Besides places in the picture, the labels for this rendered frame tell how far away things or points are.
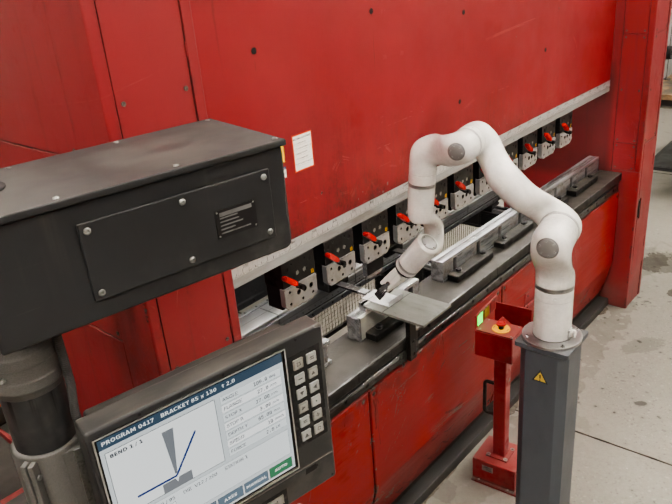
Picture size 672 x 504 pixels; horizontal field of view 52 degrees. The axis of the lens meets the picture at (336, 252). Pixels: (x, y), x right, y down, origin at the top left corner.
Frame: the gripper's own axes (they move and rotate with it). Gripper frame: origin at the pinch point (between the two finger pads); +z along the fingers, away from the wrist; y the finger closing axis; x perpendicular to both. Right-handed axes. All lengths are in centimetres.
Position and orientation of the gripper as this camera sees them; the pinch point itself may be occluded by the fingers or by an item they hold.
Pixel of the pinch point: (384, 291)
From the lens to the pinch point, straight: 259.5
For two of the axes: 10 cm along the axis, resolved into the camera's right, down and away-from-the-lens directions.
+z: -4.3, 5.6, 7.1
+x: 6.3, 7.4, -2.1
